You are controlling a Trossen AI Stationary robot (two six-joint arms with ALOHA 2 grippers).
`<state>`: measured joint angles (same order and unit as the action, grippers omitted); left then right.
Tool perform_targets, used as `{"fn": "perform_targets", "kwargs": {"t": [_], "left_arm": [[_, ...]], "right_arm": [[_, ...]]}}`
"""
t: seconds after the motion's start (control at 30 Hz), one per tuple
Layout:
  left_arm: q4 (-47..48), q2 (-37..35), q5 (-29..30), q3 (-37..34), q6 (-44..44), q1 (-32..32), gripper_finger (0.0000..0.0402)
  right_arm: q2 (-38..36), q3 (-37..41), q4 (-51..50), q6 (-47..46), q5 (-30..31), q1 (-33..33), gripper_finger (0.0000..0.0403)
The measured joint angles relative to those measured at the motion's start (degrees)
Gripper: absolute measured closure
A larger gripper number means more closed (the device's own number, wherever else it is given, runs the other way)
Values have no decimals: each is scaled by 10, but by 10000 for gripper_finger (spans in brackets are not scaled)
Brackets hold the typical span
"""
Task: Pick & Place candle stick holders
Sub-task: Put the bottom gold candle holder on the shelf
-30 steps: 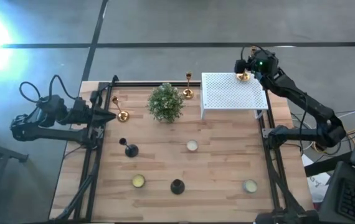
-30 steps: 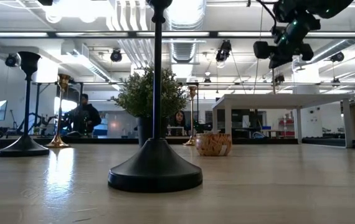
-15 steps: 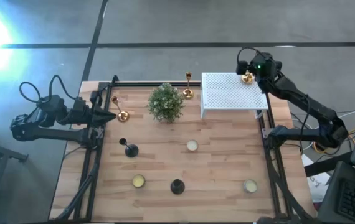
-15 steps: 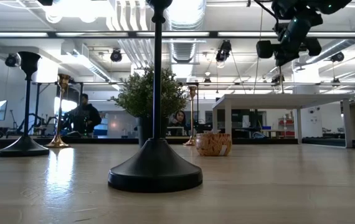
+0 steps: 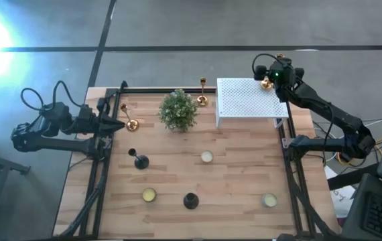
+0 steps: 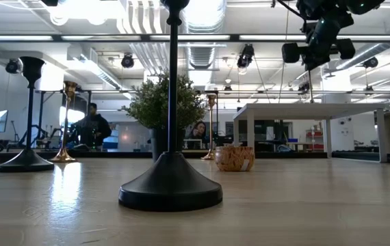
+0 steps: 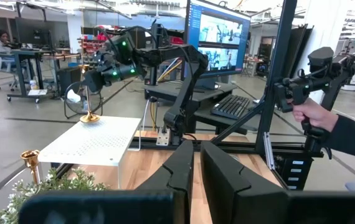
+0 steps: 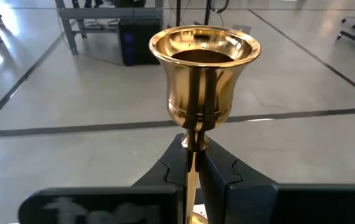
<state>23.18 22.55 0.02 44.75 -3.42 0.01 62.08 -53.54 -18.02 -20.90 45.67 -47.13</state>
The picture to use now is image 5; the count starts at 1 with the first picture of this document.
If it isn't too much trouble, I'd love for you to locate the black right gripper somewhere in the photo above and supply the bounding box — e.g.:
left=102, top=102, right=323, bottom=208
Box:
left=253, top=57, right=305, bottom=101

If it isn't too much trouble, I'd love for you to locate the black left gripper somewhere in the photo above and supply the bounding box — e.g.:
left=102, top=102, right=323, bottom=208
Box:
left=76, top=96, right=126, bottom=145

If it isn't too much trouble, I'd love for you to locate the gold candlestick holder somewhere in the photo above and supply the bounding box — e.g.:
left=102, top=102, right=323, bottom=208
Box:
left=260, top=52, right=285, bottom=90
left=196, top=76, right=210, bottom=108
left=119, top=102, right=141, bottom=133

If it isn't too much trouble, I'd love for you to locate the orange patterned candle tin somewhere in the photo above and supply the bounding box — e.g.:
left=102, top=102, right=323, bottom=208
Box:
left=200, top=150, right=214, bottom=164

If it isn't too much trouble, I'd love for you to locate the black candlestick holder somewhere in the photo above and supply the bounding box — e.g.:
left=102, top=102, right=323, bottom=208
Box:
left=182, top=191, right=200, bottom=210
left=127, top=147, right=150, bottom=171

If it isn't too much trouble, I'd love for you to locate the blue patterned candle tin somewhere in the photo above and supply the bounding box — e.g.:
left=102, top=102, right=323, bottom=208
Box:
left=261, top=192, right=278, bottom=208

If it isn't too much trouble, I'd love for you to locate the dark floral candle tin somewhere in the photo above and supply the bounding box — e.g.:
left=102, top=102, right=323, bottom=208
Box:
left=141, top=187, right=157, bottom=203

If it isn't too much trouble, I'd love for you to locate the white perforated metal shelf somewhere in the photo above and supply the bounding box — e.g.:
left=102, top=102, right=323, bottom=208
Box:
left=215, top=77, right=290, bottom=129

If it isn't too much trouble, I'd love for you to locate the artificial plant in black pot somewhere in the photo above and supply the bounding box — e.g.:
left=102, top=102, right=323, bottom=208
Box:
left=157, top=88, right=200, bottom=133

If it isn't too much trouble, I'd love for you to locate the black metal stand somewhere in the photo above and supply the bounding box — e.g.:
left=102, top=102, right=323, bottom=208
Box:
left=0, top=133, right=31, bottom=241

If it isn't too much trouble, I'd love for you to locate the white paper sheet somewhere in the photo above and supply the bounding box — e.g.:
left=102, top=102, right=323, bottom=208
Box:
left=323, top=165, right=356, bottom=220

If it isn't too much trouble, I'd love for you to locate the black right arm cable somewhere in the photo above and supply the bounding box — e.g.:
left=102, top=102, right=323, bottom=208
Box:
left=251, top=52, right=285, bottom=80

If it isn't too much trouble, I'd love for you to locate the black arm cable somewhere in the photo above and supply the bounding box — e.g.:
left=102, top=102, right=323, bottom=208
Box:
left=19, top=79, right=84, bottom=113
left=251, top=52, right=285, bottom=80

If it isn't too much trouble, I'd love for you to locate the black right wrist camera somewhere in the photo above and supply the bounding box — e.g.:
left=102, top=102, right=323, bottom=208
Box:
left=268, top=65, right=294, bottom=84

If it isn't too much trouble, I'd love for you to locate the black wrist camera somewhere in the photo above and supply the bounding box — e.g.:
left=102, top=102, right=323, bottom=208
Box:
left=268, top=65, right=294, bottom=84
left=78, top=104, right=94, bottom=118

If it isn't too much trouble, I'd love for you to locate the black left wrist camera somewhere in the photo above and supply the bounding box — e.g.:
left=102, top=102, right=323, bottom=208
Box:
left=78, top=104, right=94, bottom=118

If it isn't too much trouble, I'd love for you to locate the black aluminium table frame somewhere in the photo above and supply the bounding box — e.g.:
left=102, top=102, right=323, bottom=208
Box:
left=55, top=80, right=339, bottom=241

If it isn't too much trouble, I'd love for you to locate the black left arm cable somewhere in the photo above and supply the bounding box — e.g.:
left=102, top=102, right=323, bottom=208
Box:
left=19, top=79, right=84, bottom=113

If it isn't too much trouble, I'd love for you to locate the yellow cable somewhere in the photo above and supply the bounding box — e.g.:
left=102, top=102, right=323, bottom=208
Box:
left=335, top=135, right=382, bottom=167

